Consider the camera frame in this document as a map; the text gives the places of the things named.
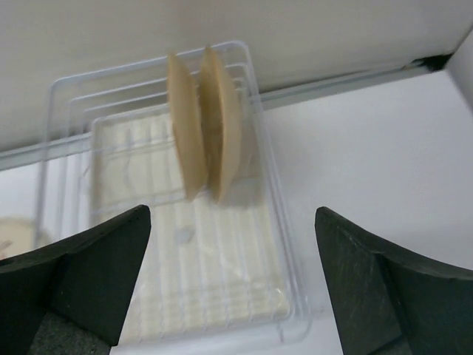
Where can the pink and cream plate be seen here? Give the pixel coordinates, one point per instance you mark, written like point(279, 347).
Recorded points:
point(18, 236)

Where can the floral cream plate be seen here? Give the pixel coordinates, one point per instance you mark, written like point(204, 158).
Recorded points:
point(221, 123)
point(186, 124)

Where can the white drip tray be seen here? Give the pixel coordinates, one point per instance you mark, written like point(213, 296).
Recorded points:
point(207, 265)

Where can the white wire dish rack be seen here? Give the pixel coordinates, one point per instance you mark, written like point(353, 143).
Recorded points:
point(64, 191)

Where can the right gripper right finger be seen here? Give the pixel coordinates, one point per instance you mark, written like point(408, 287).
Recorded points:
point(387, 299)

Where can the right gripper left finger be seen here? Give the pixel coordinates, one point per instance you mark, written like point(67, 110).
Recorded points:
point(72, 296)

